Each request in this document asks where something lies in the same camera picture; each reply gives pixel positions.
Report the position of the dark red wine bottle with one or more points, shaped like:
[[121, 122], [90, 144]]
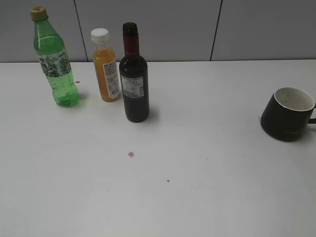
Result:
[[133, 71]]

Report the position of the black mug white inside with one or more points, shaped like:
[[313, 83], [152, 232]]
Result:
[[287, 114]]

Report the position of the orange juice bottle white cap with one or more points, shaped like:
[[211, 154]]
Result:
[[104, 59]]

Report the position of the green plastic soda bottle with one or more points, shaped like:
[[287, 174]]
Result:
[[53, 58]]

